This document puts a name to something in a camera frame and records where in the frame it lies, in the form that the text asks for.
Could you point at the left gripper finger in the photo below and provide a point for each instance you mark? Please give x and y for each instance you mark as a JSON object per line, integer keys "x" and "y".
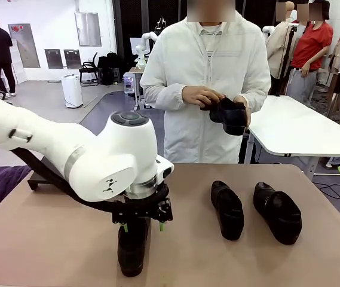
{"x": 162, "y": 224}
{"x": 125, "y": 227}

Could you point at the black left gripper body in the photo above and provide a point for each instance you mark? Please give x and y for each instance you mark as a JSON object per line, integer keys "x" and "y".
{"x": 140, "y": 212}

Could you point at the black leather dress shoe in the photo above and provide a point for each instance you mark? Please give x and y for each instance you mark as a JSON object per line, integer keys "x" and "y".
{"x": 229, "y": 116}
{"x": 280, "y": 218}
{"x": 228, "y": 218}
{"x": 134, "y": 254}

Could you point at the person's right forearm white sleeve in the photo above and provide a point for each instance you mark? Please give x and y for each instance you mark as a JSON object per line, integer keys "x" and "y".
{"x": 160, "y": 95}

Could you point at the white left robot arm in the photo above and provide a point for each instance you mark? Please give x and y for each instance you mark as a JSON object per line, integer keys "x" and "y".
{"x": 98, "y": 155}

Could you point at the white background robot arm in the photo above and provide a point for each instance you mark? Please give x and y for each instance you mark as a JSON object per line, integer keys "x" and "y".
{"x": 145, "y": 39}
{"x": 269, "y": 29}

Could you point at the person's left forearm white sleeve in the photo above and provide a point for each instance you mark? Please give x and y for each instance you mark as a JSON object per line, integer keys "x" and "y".
{"x": 259, "y": 95}

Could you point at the black metal shoe stand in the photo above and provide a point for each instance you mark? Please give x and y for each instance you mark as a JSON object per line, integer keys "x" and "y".
{"x": 36, "y": 182}

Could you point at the person's left hand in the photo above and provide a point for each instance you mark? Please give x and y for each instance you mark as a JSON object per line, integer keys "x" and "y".
{"x": 246, "y": 112}

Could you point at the person's right hand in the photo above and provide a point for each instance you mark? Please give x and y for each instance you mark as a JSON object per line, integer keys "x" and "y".
{"x": 195, "y": 95}

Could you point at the white table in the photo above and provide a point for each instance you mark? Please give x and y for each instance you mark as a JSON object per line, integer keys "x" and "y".
{"x": 292, "y": 125}

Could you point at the person in white jacket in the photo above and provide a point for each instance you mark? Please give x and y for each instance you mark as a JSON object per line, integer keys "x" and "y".
{"x": 187, "y": 134}

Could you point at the cart with lit computer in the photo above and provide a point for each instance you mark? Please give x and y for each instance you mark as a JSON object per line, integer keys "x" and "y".
{"x": 131, "y": 86}

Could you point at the person in red shirt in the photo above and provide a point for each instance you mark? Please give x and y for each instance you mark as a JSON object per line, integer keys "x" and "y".
{"x": 310, "y": 45}

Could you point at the black tripod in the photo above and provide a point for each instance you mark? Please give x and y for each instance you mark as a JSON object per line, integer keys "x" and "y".
{"x": 287, "y": 53}

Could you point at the white air purifier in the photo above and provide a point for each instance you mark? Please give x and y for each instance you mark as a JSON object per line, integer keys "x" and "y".
{"x": 71, "y": 91}

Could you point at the pile of black bags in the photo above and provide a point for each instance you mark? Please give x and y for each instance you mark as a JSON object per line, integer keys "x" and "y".
{"x": 108, "y": 68}

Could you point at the black visitor chair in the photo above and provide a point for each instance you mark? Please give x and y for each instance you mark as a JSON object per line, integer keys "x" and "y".
{"x": 90, "y": 70}

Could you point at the white monitor screen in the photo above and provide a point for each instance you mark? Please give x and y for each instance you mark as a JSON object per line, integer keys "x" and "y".
{"x": 134, "y": 45}

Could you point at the white drawer units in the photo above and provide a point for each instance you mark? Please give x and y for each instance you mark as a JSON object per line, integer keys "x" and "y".
{"x": 20, "y": 68}

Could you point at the grey cabinet door red sign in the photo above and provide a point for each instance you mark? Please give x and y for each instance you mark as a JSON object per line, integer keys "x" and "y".
{"x": 26, "y": 45}

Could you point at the small metal wall plate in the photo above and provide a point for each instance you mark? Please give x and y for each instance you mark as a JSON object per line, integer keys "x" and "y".
{"x": 53, "y": 59}
{"x": 72, "y": 59}

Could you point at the tall metal wall panel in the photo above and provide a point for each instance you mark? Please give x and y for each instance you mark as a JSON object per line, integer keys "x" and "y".
{"x": 88, "y": 30}

